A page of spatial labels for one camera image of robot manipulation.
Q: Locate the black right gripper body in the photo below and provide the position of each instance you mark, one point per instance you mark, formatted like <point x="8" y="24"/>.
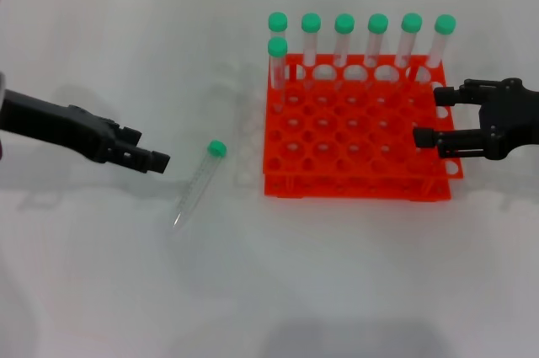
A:
<point x="513" y="118"/>

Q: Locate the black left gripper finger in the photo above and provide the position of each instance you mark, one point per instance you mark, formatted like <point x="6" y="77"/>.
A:
<point x="128" y="135"/>
<point x="143" y="160"/>

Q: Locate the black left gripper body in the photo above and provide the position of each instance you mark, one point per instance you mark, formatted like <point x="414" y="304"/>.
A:
<point x="50" y="126"/>

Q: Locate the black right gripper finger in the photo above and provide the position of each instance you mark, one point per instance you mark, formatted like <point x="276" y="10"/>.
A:
<point x="452" y="97"/>
<point x="459" y="143"/>

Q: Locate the clear test tube green cap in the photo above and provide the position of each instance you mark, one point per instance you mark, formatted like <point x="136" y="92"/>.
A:
<point x="277" y="46"/>
<point x="217" y="147"/>
<point x="445" y="24"/>
<point x="311" y="22"/>
<point x="377" y="23"/>
<point x="278" y="21"/>
<point x="344" y="23"/>
<point x="411" y="23"/>

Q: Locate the orange test tube rack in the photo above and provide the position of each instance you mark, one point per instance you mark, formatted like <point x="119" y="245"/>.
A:
<point x="337" y="156"/>

